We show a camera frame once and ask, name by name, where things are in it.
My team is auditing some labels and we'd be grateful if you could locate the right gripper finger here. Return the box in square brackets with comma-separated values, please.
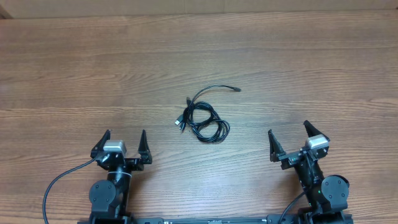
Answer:
[303, 120, 330, 141]
[268, 129, 285, 162]

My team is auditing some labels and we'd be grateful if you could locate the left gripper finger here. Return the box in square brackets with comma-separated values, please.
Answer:
[91, 129, 111, 153]
[138, 129, 152, 159]

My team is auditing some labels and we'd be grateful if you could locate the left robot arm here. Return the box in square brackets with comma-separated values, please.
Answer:
[88, 130, 152, 223]

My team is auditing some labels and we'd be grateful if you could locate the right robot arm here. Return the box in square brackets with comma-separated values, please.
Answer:
[266, 120, 353, 224]

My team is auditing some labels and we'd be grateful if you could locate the black thin usb cable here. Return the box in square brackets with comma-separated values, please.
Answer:
[180, 84, 242, 133]

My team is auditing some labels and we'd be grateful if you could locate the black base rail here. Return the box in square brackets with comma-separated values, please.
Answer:
[133, 213, 354, 224]

